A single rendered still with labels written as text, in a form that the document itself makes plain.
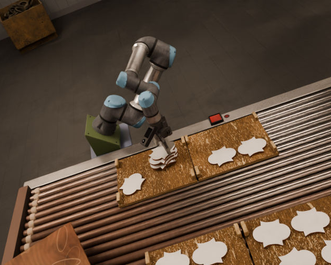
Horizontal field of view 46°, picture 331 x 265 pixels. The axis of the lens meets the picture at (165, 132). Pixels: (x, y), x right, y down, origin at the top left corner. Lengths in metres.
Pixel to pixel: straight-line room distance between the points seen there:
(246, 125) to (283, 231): 0.71
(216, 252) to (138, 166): 0.72
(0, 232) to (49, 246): 2.03
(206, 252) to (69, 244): 0.60
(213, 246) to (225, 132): 0.71
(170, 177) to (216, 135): 0.36
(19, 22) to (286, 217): 6.19
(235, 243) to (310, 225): 0.30
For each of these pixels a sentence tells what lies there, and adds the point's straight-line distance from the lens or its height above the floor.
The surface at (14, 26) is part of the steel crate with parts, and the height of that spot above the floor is 0.50.
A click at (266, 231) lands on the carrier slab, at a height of 0.95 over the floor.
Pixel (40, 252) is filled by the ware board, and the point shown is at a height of 1.04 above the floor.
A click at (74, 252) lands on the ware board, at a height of 1.04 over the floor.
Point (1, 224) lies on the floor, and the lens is 3.93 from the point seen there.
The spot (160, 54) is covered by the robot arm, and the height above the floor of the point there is 1.31.
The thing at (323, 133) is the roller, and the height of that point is 0.92.
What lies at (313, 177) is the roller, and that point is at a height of 0.92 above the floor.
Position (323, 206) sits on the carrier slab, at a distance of 1.71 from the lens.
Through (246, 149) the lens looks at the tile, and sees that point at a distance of 1.97.
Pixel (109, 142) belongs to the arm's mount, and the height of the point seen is 0.94.
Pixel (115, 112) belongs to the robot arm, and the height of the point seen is 1.09.
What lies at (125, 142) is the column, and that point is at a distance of 2.43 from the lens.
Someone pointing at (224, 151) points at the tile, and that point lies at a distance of 1.99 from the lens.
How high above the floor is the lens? 2.27
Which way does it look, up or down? 36 degrees down
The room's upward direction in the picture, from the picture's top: 22 degrees counter-clockwise
